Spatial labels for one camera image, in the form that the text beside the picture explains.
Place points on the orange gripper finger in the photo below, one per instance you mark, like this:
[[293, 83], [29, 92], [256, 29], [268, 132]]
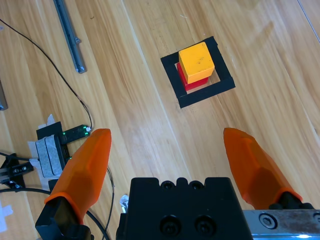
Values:
[[255, 170], [82, 170]]

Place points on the red wooden block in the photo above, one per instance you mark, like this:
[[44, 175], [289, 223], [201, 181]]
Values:
[[195, 85]]

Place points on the yellow wooden block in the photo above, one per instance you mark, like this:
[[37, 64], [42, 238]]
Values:
[[196, 61]]

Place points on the black USB dongle green lights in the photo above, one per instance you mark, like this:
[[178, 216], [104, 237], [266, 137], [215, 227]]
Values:
[[75, 133]]

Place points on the black USB hub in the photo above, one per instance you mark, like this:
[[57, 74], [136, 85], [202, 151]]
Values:
[[50, 130]]

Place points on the white tape piece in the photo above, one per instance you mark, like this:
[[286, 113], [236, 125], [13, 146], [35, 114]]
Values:
[[50, 120], [124, 201], [5, 212]]

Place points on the silver aluminium profile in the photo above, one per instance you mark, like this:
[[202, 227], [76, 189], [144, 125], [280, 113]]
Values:
[[3, 175]]

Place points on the black tape square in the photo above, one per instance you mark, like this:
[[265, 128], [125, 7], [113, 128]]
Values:
[[205, 93]]

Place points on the black clamp bracket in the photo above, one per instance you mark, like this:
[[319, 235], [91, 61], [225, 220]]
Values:
[[15, 170]]

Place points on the grey aluminium rail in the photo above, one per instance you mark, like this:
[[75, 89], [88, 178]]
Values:
[[70, 35], [3, 97]]

